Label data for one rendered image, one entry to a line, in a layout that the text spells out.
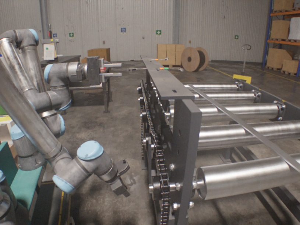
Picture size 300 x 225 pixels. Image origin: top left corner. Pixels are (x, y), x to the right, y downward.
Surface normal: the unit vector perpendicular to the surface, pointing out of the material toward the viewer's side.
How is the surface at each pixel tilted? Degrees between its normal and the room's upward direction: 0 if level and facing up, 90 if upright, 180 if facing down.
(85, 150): 19
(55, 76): 91
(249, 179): 54
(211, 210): 0
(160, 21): 90
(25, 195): 0
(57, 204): 0
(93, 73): 90
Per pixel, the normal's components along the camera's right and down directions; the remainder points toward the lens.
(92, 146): -0.25, -0.79
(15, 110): 0.49, 0.40
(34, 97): 0.41, -0.65
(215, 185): 0.07, -0.24
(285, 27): 0.10, 0.38
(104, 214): 0.00, -0.92
